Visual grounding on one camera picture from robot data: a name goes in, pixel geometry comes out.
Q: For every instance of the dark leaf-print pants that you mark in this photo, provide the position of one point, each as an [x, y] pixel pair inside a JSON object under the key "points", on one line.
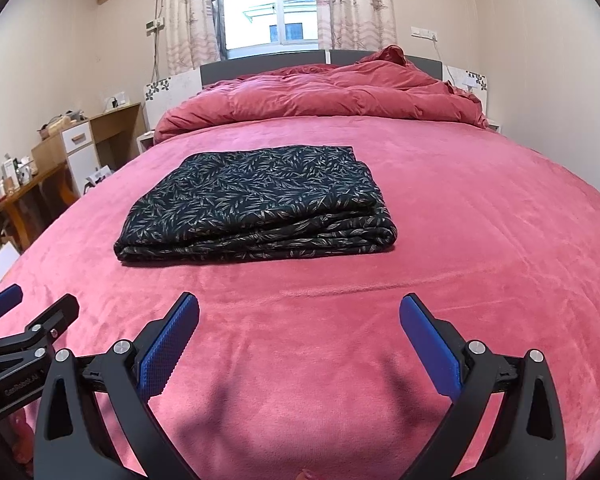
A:
{"points": [[255, 195]]}

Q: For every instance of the patterned beige curtain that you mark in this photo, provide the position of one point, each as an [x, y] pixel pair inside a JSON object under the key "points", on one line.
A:
{"points": [[190, 15], [355, 5]]}

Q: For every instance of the grey headboard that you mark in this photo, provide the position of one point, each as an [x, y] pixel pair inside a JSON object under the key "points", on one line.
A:
{"points": [[260, 67]]}

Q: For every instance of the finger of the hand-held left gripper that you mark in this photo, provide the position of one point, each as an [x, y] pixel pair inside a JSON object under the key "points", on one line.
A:
{"points": [[55, 317], [2, 300]]}

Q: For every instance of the wooden desk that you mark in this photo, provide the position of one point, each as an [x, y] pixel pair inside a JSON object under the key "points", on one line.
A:
{"points": [[30, 192]]}

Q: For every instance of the white wall socket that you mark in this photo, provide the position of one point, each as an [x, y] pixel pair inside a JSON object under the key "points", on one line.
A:
{"points": [[155, 25], [425, 33]]}

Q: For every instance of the white power strip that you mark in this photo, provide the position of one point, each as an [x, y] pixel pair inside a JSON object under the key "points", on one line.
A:
{"points": [[115, 101]]}

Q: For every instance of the pink bed blanket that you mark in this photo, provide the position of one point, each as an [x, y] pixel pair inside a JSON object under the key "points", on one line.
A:
{"points": [[330, 285]]}

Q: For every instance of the wooden cabinet with white drawers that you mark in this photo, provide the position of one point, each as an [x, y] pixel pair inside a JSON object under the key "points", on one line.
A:
{"points": [[77, 137]]}

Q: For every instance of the group of toiletry bottles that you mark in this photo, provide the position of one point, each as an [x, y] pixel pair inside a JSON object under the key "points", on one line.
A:
{"points": [[15, 172]]}

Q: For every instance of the beige bag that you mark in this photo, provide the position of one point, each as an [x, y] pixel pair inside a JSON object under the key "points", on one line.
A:
{"points": [[60, 125]]}

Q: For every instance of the white printed cardboard box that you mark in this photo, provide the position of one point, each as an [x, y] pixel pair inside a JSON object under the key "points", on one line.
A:
{"points": [[97, 177]]}

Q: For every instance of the white paper board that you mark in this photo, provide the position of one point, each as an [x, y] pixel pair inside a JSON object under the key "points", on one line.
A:
{"points": [[5, 260]]}

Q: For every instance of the red duvet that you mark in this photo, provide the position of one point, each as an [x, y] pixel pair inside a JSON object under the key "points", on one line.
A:
{"points": [[330, 90]]}

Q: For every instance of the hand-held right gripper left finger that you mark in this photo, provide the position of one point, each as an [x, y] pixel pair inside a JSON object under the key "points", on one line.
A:
{"points": [[172, 340]]}

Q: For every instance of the white nightstand with leaf decor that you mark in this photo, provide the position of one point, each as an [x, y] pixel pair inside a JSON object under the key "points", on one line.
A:
{"points": [[472, 80], [172, 95]]}

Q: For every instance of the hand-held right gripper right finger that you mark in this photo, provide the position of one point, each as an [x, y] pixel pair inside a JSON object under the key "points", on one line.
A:
{"points": [[430, 345]]}

